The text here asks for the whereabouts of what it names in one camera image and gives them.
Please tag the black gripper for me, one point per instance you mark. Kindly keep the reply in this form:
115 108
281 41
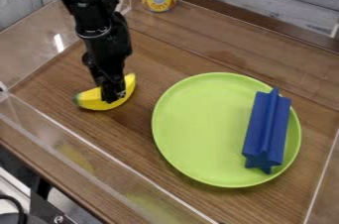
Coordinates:
106 49

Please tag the yellow toy banana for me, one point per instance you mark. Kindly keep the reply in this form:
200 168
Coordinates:
89 100

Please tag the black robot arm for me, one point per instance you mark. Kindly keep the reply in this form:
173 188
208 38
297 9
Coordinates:
101 28

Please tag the green plate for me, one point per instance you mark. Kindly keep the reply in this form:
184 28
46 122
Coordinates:
199 125

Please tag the blue star-shaped block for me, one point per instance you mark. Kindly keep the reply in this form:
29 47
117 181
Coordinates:
265 133

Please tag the black metal bracket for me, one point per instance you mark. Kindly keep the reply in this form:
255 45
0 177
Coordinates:
42 211

